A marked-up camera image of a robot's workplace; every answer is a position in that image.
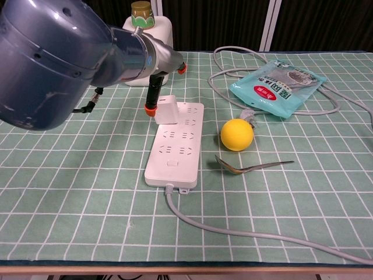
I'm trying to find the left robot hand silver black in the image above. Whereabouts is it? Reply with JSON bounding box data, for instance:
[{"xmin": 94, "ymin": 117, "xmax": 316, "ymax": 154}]
[{"xmin": 144, "ymin": 31, "xmax": 187, "ymax": 117}]

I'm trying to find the white charger plug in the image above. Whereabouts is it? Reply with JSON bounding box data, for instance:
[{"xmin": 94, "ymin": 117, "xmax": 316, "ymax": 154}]
[{"xmin": 154, "ymin": 94, "xmax": 179, "ymax": 125}]

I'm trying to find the white power strip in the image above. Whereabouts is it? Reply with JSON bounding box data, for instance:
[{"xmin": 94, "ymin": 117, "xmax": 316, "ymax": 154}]
[{"xmin": 144, "ymin": 100, "xmax": 205, "ymax": 195}]

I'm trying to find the white ribbed plastic container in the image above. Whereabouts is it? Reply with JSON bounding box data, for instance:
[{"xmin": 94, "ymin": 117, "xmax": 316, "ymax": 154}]
[{"xmin": 122, "ymin": 16, "xmax": 174, "ymax": 87}]

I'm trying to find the green jar with gold lid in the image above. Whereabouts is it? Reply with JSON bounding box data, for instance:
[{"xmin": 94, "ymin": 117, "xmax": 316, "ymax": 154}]
[{"xmin": 130, "ymin": 1, "xmax": 155, "ymax": 30}]

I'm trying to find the yellow ball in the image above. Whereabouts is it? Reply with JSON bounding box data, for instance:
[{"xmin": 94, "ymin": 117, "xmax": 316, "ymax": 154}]
[{"xmin": 220, "ymin": 118, "xmax": 254, "ymax": 152}]

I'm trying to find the teal plastic product bag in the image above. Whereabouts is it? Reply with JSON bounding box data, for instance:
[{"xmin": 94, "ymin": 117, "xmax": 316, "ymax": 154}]
[{"xmin": 228, "ymin": 59, "xmax": 327, "ymax": 119}]

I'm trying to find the metal spoon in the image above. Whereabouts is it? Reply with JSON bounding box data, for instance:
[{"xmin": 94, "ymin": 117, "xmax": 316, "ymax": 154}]
[{"xmin": 214, "ymin": 154, "xmax": 295, "ymax": 176}]

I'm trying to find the green checked tablecloth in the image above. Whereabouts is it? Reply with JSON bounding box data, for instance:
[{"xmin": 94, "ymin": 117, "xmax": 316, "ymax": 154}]
[{"xmin": 0, "ymin": 51, "xmax": 373, "ymax": 267}]

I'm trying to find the white partition frame post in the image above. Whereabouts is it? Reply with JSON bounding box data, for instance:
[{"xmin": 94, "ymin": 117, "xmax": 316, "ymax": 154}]
[
  {"xmin": 151, "ymin": 0, "xmax": 164, "ymax": 18},
  {"xmin": 258, "ymin": 0, "xmax": 282, "ymax": 52}
]

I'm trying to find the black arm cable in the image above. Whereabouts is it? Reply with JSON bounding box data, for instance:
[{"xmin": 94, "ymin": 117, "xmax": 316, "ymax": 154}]
[{"xmin": 72, "ymin": 86, "xmax": 105, "ymax": 115}]

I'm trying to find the grey power cable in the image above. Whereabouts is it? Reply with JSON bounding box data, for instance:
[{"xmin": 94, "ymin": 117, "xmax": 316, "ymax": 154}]
[{"xmin": 164, "ymin": 45, "xmax": 373, "ymax": 265}]

